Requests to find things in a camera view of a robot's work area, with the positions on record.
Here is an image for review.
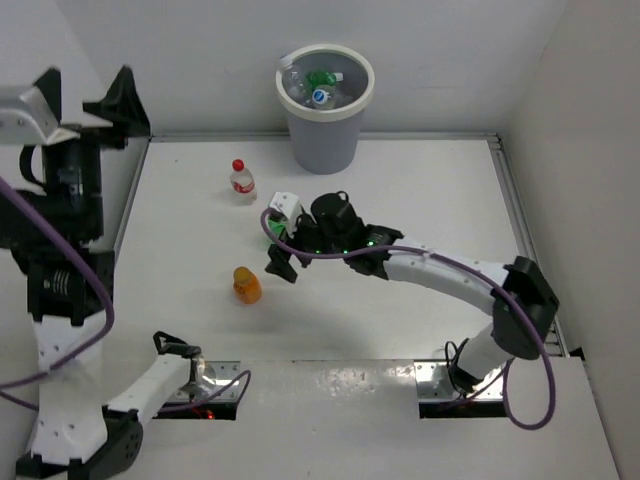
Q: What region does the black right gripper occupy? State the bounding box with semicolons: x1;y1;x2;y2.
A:
265;211;346;282

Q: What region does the orange juice bottle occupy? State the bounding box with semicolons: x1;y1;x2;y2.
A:
233;266;262;305

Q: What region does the red cap cola bottle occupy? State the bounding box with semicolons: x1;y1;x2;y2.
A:
230;159;257;204

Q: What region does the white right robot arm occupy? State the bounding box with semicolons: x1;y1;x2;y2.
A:
261;191;559;393

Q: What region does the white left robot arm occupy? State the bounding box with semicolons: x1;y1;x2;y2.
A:
1;66;204;479

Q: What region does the grey plastic waste bin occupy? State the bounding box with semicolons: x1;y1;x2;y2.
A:
275;44;375;175

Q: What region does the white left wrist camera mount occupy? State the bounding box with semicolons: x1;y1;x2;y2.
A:
0;85;80;146

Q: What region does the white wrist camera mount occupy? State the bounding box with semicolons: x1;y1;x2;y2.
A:
0;85;80;146
269;192;303;236

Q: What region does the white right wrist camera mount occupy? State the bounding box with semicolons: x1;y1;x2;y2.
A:
269;192;303;236

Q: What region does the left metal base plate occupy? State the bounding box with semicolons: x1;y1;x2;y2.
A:
167;360;246;404

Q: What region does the metal base plate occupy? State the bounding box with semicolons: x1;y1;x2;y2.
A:
414;360;503;403
167;360;246;404

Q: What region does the aluminium frame rail left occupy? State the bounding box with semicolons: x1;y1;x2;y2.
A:
99;132;166;261

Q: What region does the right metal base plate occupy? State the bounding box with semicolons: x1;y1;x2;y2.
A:
414;360;503;403

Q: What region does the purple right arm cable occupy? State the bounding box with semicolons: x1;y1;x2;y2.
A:
259;208;557;431

